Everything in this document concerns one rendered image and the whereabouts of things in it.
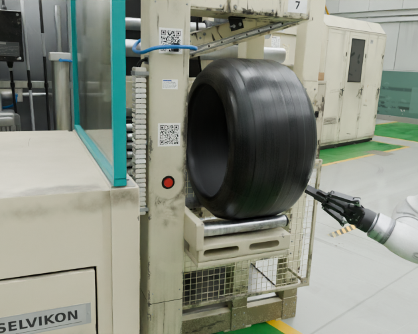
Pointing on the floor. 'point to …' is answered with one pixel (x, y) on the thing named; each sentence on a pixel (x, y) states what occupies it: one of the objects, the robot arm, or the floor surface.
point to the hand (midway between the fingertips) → (315, 193)
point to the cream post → (164, 171)
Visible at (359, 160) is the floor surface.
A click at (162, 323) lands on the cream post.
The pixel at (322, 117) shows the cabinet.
